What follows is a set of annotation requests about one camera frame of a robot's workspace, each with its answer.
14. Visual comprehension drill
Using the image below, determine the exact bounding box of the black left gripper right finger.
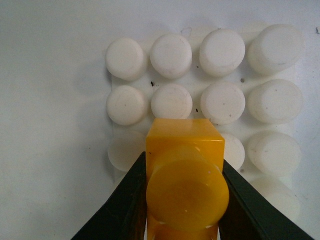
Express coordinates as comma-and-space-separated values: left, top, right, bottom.
218, 161, 312, 240

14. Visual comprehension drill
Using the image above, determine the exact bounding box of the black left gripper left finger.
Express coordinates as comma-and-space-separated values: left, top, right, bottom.
72, 152, 147, 240

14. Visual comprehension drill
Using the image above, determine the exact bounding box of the yellow two-stud toy block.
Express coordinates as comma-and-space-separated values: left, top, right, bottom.
146, 118, 229, 240

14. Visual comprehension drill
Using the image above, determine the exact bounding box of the white studded base plate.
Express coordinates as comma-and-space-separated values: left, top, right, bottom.
107, 24, 305, 220

